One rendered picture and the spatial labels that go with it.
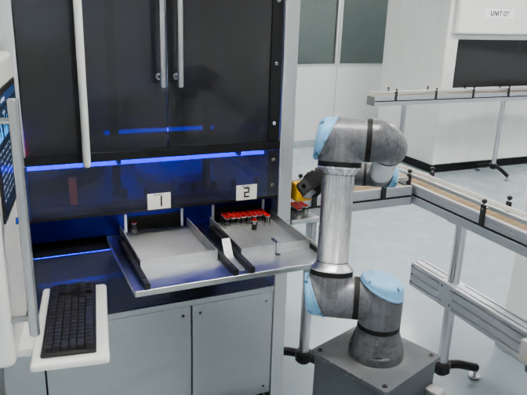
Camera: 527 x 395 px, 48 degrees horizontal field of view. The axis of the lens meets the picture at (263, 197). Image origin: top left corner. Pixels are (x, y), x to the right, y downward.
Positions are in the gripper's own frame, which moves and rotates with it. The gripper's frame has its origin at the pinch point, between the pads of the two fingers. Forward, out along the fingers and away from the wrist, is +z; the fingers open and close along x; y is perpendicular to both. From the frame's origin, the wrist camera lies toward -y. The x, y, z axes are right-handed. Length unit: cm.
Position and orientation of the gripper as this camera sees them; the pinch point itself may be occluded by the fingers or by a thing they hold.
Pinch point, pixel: (303, 195)
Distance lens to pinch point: 224.1
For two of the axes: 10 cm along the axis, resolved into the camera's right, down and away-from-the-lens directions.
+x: -5.7, -7.9, 2.5
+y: 7.5, -3.6, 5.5
